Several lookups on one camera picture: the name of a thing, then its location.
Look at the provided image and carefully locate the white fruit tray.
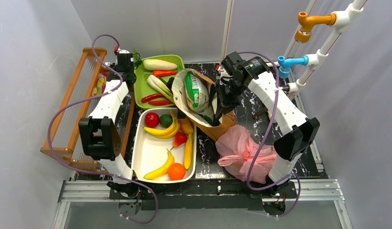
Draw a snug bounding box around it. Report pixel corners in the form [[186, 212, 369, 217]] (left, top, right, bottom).
[[131, 107, 197, 185]]

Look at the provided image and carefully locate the white radish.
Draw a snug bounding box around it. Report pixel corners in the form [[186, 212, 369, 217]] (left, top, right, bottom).
[[143, 59, 177, 71]]

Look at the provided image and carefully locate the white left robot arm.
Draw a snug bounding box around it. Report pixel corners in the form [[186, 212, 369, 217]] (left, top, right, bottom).
[[78, 49, 135, 185]]

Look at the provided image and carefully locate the yellow banana bunch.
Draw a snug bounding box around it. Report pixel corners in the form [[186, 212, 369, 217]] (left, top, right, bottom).
[[143, 109, 180, 139]]

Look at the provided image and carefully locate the yellow banana by bag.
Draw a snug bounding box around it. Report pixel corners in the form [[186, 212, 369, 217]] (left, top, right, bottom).
[[183, 134, 193, 170]]

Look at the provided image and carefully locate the orange mango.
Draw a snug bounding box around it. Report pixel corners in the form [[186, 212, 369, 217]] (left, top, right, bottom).
[[178, 117, 194, 135]]

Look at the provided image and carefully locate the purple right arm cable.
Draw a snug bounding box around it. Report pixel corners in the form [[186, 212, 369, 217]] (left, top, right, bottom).
[[238, 52, 301, 219]]

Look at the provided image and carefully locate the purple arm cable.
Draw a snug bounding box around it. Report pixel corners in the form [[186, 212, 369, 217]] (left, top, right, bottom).
[[238, 52, 301, 219], [47, 34, 159, 225]]

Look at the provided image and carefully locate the red chili pepper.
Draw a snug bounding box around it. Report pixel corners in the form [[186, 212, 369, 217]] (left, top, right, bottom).
[[141, 93, 165, 103]]

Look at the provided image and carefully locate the blue faucet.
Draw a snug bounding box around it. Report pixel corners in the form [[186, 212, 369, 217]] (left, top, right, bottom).
[[278, 56, 309, 78]]

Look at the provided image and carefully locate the wooden rack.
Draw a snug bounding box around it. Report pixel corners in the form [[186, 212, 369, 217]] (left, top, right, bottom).
[[40, 47, 136, 175]]

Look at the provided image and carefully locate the aluminium base frame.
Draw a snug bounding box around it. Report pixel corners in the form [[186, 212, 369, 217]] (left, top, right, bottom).
[[52, 68, 353, 229]]

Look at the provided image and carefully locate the orange candy bag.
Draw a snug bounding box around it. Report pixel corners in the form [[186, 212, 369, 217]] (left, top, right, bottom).
[[91, 73, 107, 96]]

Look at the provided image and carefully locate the white pipe frame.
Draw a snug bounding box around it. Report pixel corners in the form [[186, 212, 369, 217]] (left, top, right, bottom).
[[270, 0, 367, 100]]

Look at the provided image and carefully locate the orange carrot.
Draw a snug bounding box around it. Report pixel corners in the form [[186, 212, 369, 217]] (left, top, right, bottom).
[[144, 70, 177, 78]]

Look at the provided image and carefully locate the green chips bag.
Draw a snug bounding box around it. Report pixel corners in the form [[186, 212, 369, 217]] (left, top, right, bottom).
[[185, 72, 213, 113]]

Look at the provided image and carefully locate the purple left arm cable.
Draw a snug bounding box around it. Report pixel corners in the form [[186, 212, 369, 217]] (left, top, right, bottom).
[[47, 34, 159, 225]]

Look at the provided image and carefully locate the green lime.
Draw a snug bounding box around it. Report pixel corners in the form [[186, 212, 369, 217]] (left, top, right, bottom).
[[159, 114, 173, 128]]

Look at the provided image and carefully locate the brown paper bag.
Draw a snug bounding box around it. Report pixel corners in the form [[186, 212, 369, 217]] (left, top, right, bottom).
[[171, 68, 237, 141]]

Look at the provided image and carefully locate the green vegetable tray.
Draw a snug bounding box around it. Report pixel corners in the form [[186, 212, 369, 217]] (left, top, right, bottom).
[[134, 54, 185, 110]]

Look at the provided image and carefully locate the pink plastic grocery bag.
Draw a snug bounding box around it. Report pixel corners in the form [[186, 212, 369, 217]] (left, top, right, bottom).
[[216, 125, 277, 184]]

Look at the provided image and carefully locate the red apple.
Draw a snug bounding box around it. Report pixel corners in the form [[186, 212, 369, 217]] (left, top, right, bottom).
[[144, 112, 160, 128]]

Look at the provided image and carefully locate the green white leek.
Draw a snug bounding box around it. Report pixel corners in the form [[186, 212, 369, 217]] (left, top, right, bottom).
[[147, 75, 174, 102]]

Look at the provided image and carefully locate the orange faucet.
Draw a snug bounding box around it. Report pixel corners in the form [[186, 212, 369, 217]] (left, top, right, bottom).
[[294, 11, 337, 43]]

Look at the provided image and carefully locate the orange fruit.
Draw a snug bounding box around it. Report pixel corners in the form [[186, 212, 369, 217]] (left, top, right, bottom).
[[167, 163, 186, 180]]

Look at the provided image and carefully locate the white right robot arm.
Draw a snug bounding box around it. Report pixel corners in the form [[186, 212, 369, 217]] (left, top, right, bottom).
[[213, 52, 320, 187]]

